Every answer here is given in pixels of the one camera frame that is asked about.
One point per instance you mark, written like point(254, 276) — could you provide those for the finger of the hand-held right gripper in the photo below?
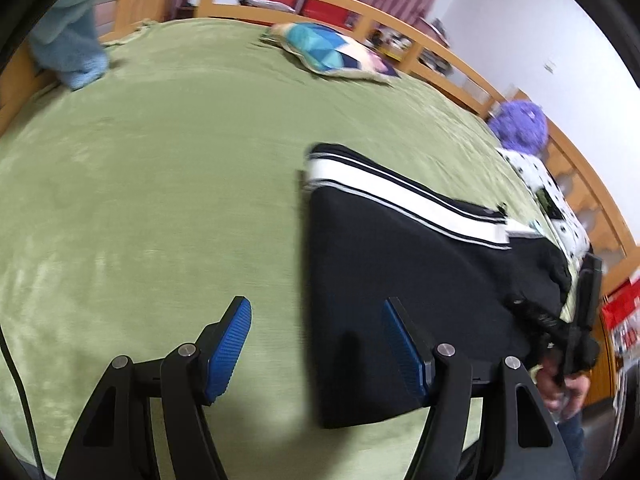
point(540, 317)
point(590, 290)

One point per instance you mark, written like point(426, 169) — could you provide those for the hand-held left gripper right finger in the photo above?
point(406, 350)

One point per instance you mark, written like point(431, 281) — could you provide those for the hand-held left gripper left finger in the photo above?
point(227, 350)

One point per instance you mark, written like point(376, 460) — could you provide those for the black pants with white stripe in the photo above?
point(400, 270)

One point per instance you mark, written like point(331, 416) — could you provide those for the person's right hand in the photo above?
point(562, 390)

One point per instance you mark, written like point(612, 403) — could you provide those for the red box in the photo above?
point(622, 320)

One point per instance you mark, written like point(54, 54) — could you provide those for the person's leg in jeans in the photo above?
point(574, 440)

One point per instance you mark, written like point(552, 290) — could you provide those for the white pillow with black flowers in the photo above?
point(555, 195)

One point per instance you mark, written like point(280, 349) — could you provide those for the purple plush toy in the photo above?
point(520, 125)

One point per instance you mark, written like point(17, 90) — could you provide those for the green fleece bed blanket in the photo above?
point(150, 185)

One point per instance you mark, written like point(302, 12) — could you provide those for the colourful geometric print pillow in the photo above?
point(325, 50)

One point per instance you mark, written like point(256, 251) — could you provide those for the light blue fleece garment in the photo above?
point(70, 45)

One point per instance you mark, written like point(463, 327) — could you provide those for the wooden bed frame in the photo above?
point(575, 160)

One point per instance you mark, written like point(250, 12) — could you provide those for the white wall switch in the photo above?
point(550, 67)

